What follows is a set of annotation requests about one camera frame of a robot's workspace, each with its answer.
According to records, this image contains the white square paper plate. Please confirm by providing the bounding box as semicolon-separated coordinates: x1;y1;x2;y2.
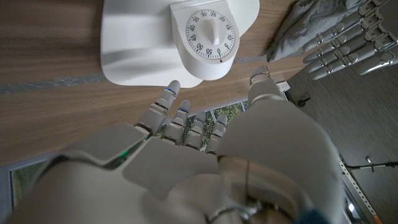
100;0;261;89

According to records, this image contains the white kitchen timer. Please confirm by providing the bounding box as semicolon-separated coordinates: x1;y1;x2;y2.
170;0;241;82

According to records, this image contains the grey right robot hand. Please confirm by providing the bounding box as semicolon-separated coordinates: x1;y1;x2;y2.
0;65;346;224

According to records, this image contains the white slotted metal rail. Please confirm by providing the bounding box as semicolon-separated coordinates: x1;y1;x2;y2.
337;156;384;224

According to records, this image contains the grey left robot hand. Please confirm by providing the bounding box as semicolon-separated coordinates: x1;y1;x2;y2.
301;0;398;81

